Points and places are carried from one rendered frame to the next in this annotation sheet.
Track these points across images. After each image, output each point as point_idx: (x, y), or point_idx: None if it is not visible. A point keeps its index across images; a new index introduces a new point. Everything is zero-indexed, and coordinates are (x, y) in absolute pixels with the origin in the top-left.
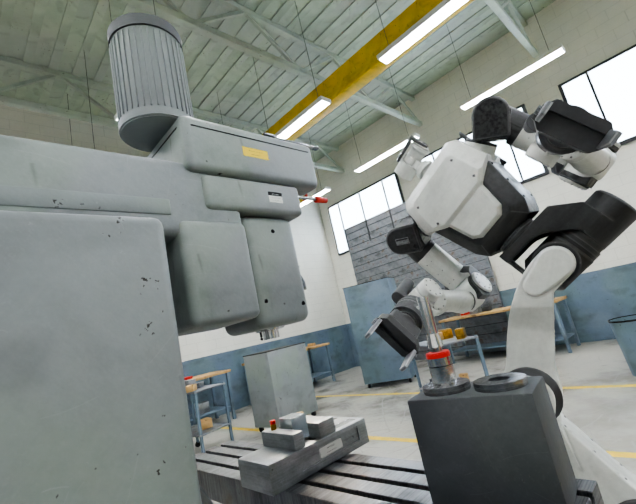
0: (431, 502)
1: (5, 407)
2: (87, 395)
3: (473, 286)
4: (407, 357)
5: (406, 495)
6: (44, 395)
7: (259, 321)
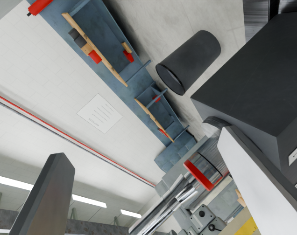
0: (287, 4)
1: None
2: None
3: None
4: (257, 196)
5: None
6: None
7: None
